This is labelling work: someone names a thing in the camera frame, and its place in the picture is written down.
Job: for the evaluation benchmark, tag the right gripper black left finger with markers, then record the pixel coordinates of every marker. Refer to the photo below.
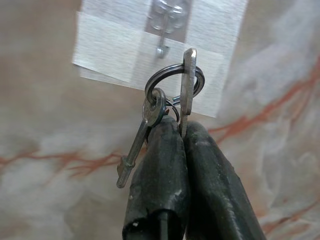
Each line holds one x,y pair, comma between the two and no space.
160,187

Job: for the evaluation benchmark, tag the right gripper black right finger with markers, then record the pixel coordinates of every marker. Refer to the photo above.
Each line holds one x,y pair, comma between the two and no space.
212,195

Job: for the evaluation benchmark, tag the silver key bunch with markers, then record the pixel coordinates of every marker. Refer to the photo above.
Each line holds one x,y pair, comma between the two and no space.
188,87

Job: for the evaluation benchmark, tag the clear adhesive metal hook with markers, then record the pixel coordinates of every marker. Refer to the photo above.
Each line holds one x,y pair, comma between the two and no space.
163,37

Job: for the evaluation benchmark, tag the white tape patch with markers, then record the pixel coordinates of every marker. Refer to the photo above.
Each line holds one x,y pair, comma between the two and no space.
105,50

